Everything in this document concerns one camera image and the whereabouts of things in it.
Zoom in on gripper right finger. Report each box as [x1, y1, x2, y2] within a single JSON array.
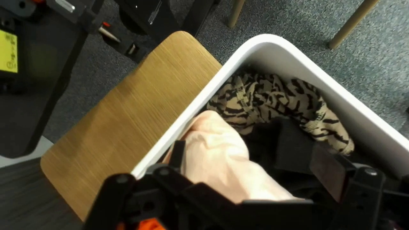
[[309, 144, 409, 230]]

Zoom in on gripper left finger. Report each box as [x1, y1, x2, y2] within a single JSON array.
[[82, 140, 238, 230]]

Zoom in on white plastic basket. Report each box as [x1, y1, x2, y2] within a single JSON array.
[[131, 34, 409, 180]]

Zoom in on peach cloth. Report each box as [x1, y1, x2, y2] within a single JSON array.
[[163, 110, 303, 204]]

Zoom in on orange cloth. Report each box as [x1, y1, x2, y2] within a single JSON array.
[[117, 218, 166, 230]]

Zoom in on black cloth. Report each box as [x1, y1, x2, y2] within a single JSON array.
[[244, 116, 357, 200]]

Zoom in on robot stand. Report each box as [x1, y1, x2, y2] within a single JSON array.
[[0, 0, 221, 159]]

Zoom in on tiger striped cloth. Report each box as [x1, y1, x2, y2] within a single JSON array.
[[207, 72, 355, 156]]

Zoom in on black clamp with orange tip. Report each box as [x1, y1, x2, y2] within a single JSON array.
[[95, 21, 139, 62]]

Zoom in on wooden furniture leg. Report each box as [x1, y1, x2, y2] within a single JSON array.
[[328, 0, 381, 50], [228, 0, 246, 28]]

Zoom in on black box with yellow label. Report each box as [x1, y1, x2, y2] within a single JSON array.
[[0, 19, 20, 94]]

